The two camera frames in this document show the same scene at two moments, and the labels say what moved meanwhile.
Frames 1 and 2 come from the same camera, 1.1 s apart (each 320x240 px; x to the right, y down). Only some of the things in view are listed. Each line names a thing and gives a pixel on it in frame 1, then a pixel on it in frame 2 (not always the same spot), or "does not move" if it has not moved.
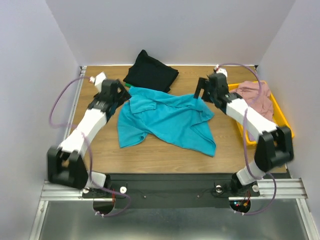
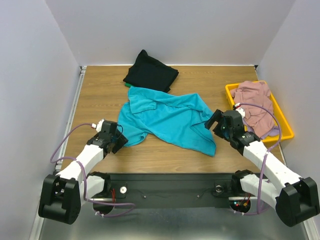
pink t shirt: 249,91 does not move
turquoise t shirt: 173,116 does not move
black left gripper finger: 122,94 to 119,143
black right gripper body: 203,87 to 220,124
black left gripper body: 117,105 to 114,138
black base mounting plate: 175,190 does not move
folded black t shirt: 148,72 does not move
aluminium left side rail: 83,69 does not move
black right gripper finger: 201,85 to 216,117
